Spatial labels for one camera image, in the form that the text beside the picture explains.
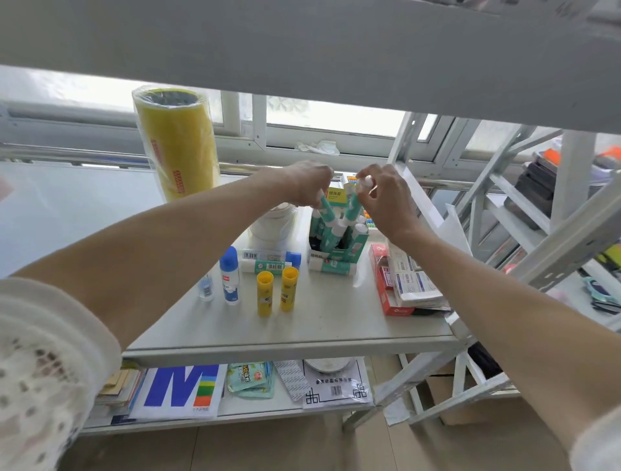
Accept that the white paper scrap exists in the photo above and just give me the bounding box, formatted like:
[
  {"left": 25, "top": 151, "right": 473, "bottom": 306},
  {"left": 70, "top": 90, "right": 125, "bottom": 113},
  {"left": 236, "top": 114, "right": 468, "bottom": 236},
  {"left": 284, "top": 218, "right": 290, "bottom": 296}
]
[{"left": 382, "top": 397, "right": 412, "bottom": 428}]

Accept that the white floral right sleeve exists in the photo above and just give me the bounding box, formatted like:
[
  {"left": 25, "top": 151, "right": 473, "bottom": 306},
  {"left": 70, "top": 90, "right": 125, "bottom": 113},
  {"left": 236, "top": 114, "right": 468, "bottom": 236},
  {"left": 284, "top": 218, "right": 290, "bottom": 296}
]
[{"left": 570, "top": 405, "right": 621, "bottom": 471}]

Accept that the white shelf board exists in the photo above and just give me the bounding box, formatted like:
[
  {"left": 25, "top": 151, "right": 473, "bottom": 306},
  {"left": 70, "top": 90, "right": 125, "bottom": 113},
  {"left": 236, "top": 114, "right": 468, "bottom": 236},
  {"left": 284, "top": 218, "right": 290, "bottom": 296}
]
[
  {"left": 0, "top": 0, "right": 621, "bottom": 135},
  {"left": 80, "top": 358, "right": 377, "bottom": 437}
]

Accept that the white lower shelf board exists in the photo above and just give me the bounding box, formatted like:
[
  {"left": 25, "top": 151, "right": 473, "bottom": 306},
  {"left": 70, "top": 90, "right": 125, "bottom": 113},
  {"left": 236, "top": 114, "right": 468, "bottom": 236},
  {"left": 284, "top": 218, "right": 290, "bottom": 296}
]
[{"left": 80, "top": 358, "right": 377, "bottom": 437}]

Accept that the white metal shelf rack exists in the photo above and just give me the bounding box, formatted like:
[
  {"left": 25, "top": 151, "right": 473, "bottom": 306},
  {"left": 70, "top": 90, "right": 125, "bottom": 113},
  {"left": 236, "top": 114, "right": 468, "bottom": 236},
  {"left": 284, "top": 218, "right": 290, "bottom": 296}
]
[{"left": 342, "top": 111, "right": 621, "bottom": 433}]

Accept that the red flat box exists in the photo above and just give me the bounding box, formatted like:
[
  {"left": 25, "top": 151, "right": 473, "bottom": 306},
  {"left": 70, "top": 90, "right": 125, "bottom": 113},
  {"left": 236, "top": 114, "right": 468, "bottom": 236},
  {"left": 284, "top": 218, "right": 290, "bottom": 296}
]
[{"left": 368, "top": 242, "right": 416, "bottom": 317}]

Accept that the crumpled white tissue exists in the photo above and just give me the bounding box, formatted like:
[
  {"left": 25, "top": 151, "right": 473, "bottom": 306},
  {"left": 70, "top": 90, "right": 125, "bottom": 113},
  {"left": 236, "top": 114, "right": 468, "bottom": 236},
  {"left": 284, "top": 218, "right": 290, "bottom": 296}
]
[{"left": 296, "top": 140, "right": 340, "bottom": 156}]

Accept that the green glue stick display box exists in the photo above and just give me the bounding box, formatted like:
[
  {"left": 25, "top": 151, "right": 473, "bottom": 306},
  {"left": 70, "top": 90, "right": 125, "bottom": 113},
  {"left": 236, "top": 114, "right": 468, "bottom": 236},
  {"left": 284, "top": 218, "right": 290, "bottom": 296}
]
[{"left": 306, "top": 184, "right": 371, "bottom": 265}]

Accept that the frosted glass window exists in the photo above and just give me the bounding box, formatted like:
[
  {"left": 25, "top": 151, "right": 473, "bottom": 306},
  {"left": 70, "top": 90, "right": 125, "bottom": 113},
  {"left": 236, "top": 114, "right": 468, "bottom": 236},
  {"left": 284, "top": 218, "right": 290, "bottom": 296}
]
[{"left": 0, "top": 65, "right": 563, "bottom": 171}]

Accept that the round white disc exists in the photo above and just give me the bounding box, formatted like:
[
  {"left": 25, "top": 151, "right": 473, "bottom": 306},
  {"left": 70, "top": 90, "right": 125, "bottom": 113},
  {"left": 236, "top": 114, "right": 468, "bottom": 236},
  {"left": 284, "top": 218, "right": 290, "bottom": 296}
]
[{"left": 304, "top": 358, "right": 358, "bottom": 373}]

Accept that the white tape roll stack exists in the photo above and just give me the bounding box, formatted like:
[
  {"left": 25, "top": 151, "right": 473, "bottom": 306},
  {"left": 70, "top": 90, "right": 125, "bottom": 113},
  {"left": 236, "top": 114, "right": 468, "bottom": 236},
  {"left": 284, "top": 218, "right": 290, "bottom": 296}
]
[{"left": 247, "top": 203, "right": 300, "bottom": 253}]

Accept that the person's right hand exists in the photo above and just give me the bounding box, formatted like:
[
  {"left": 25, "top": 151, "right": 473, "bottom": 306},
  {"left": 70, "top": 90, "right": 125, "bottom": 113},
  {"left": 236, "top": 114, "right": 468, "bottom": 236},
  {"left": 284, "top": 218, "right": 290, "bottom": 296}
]
[{"left": 355, "top": 163, "right": 423, "bottom": 243}]

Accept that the person's left hand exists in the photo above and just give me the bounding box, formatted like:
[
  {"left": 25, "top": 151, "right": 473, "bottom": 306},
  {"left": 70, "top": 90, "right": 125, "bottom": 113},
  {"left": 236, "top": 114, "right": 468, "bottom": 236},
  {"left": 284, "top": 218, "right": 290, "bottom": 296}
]
[{"left": 276, "top": 160, "right": 336, "bottom": 210}]

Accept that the white dotted packet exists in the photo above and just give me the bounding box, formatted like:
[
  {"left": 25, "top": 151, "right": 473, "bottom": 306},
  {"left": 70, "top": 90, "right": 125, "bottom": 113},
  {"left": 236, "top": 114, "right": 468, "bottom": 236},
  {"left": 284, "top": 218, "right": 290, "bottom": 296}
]
[{"left": 273, "top": 360, "right": 312, "bottom": 402}]

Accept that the chrome metal rail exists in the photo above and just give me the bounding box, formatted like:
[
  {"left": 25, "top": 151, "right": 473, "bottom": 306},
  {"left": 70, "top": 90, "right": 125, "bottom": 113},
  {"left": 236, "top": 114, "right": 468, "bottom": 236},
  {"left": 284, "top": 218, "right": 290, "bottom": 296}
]
[{"left": 0, "top": 143, "right": 398, "bottom": 178}]

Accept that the white open cardboard box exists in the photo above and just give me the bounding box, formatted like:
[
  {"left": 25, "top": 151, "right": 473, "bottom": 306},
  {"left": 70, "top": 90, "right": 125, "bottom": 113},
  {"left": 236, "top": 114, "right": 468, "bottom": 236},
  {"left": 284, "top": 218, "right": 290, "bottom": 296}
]
[{"left": 386, "top": 203, "right": 474, "bottom": 311}]

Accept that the person's left forearm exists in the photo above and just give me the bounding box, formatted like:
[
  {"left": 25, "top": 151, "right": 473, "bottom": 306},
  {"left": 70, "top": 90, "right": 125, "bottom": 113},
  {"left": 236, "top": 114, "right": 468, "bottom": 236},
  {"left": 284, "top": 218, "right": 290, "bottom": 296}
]
[{"left": 9, "top": 167, "right": 292, "bottom": 350}]

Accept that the green printed packet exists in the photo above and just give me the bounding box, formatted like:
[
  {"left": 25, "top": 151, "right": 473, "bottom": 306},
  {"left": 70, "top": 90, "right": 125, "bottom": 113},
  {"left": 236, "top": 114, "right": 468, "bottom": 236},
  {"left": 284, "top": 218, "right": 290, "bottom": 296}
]
[
  {"left": 226, "top": 362, "right": 268, "bottom": 393},
  {"left": 235, "top": 364, "right": 276, "bottom": 400}
]

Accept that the yellow glue stick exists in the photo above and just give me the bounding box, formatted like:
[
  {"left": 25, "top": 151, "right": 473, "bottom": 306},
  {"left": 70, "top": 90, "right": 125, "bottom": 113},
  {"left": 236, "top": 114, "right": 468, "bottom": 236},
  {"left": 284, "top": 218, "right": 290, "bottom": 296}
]
[
  {"left": 280, "top": 265, "right": 300, "bottom": 313},
  {"left": 256, "top": 270, "right": 275, "bottom": 319}
]

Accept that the yellow tape roll stack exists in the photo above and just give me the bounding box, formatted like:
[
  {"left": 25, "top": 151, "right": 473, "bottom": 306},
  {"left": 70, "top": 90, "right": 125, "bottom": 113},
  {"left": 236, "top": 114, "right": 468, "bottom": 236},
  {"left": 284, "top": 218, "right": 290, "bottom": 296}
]
[{"left": 131, "top": 85, "right": 222, "bottom": 204}]

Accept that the clear bag with printed paper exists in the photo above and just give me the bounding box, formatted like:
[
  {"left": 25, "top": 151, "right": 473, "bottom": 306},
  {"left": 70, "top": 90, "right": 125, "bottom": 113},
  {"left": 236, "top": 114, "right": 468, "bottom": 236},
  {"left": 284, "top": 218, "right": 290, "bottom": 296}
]
[{"left": 301, "top": 358, "right": 375, "bottom": 410}]

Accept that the white floral left sleeve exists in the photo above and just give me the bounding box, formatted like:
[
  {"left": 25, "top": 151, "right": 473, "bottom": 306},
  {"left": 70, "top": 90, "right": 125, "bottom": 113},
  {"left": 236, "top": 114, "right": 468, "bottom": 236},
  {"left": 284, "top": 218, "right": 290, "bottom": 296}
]
[{"left": 0, "top": 276, "right": 122, "bottom": 471}]

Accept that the white floral sleeve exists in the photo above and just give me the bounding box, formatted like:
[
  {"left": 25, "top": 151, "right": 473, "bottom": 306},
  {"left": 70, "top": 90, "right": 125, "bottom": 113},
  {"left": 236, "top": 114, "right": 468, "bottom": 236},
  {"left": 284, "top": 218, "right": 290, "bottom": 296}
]
[
  {"left": 570, "top": 405, "right": 621, "bottom": 471},
  {"left": 0, "top": 276, "right": 122, "bottom": 471}
]

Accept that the white upper shelf board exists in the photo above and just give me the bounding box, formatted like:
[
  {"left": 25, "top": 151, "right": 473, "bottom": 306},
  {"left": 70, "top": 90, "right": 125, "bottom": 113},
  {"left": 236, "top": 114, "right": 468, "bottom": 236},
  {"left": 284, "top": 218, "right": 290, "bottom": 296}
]
[{"left": 0, "top": 0, "right": 621, "bottom": 135}]

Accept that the stack of brown envelopes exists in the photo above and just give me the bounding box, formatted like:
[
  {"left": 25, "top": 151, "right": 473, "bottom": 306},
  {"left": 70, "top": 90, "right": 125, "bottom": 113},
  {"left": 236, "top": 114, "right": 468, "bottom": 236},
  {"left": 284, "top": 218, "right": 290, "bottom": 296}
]
[{"left": 92, "top": 368, "right": 146, "bottom": 421}]

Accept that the white paper ream blue print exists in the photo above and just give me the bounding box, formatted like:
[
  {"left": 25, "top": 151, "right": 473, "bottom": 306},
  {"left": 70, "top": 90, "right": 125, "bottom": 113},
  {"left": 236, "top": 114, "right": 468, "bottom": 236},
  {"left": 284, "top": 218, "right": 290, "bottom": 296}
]
[{"left": 129, "top": 364, "right": 228, "bottom": 421}]

